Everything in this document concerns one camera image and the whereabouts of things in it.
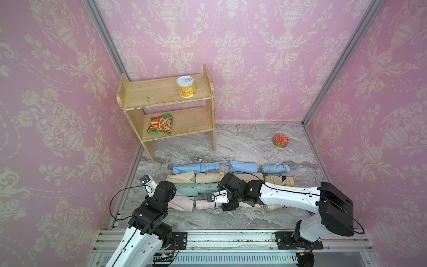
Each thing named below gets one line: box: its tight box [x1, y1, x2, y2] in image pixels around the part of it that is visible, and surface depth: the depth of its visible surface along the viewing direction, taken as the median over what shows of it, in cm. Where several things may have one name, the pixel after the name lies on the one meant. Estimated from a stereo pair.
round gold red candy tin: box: [272, 132, 290, 148], surface depth 109 cm
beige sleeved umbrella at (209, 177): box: [195, 171, 225, 184], surface depth 91 cm
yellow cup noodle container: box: [176, 75, 196, 99], surface depth 72 cm
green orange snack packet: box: [146, 113, 173, 135], surface depth 91 cm
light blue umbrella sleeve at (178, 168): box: [172, 162, 211, 175], surface depth 94 cm
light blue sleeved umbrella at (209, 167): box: [199, 160, 232, 173], surface depth 96 cm
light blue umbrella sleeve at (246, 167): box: [229, 160, 258, 174], surface depth 96 cm
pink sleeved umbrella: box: [195, 199, 223, 210], surface depth 82 cm
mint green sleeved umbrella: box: [196, 182, 219, 197], surface depth 88 cm
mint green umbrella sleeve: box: [174, 183, 200, 197], surface depth 88 cm
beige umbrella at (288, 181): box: [264, 175, 295, 187], surface depth 91 cm
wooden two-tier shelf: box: [116, 63, 216, 163], surface depth 79 cm
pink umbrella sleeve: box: [167, 195, 195, 212], surface depth 83 cm
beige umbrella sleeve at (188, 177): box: [165, 170, 196, 184], surface depth 92 cm
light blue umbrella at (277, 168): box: [261, 163, 299, 175], surface depth 96 cm
